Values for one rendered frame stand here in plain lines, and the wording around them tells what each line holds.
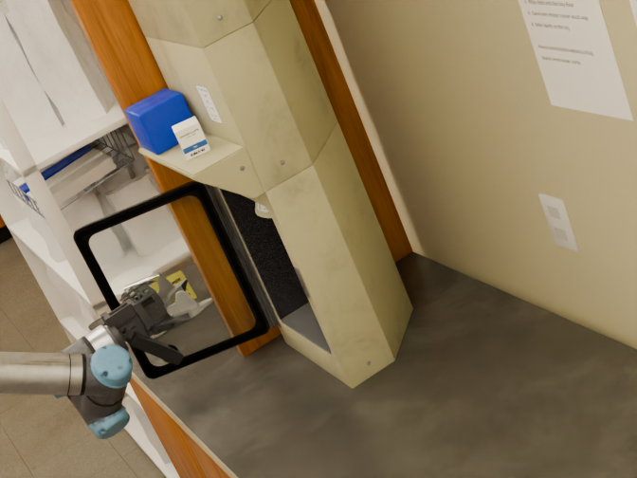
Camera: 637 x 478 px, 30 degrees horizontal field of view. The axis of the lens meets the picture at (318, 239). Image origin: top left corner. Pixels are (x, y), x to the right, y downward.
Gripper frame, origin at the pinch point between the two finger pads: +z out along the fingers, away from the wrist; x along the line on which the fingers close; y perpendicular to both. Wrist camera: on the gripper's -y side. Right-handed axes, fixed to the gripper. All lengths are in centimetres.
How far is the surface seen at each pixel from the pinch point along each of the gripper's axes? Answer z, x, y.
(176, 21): 19, -7, 51
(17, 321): -19, 364, -120
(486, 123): 60, -26, 8
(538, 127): 60, -43, 9
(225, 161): 12.8, -14.3, 25.7
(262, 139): 21.1, -14.3, 25.4
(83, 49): 28, 119, 30
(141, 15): 19, 13, 51
